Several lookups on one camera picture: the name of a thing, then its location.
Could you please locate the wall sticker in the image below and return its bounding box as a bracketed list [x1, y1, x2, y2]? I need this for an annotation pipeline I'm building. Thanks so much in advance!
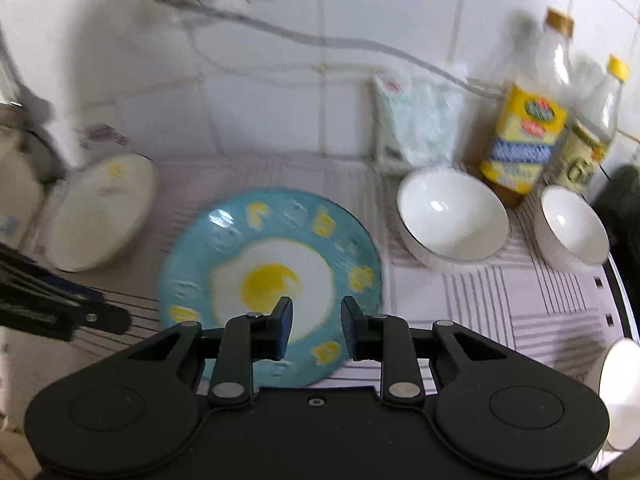
[75, 122, 128, 151]

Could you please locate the yellow label cooking wine bottle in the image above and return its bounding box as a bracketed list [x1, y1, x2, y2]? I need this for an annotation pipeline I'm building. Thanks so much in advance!
[477, 7, 576, 210]

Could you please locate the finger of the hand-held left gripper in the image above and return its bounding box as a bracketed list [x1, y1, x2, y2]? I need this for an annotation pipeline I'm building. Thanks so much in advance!
[0, 242, 132, 342]

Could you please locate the large white bowl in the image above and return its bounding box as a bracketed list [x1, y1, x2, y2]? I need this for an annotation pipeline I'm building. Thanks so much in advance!
[396, 166, 512, 268]

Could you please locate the small white bowl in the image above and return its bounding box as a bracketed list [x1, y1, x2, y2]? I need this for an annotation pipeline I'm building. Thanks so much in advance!
[597, 337, 640, 453]
[532, 184, 611, 273]

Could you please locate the grey cable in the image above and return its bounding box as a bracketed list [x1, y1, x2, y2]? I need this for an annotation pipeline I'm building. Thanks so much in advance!
[142, 0, 508, 98]

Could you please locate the white sun print plate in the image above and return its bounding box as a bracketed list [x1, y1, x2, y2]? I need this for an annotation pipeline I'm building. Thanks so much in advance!
[44, 154, 160, 273]

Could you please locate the clear vinegar bottle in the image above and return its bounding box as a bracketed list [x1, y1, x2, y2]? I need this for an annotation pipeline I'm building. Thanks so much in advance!
[542, 54, 632, 196]

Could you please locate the white kitchen appliance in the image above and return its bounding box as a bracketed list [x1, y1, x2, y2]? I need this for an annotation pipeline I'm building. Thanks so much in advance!
[0, 100, 66, 241]

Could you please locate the white powder bag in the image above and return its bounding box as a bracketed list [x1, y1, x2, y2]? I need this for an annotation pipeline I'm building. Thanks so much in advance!
[371, 74, 466, 167]

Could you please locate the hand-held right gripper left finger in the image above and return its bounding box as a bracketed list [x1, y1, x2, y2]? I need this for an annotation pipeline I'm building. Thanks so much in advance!
[125, 296, 294, 407]

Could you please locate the striped tablecloth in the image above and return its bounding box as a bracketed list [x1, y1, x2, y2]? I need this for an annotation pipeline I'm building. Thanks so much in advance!
[0, 152, 636, 461]

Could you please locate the dark cooking pot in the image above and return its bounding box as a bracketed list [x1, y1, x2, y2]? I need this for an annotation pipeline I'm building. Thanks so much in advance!
[590, 162, 640, 271]

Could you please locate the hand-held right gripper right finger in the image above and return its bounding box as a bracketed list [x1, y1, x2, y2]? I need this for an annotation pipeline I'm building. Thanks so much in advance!
[340, 296, 513, 406]

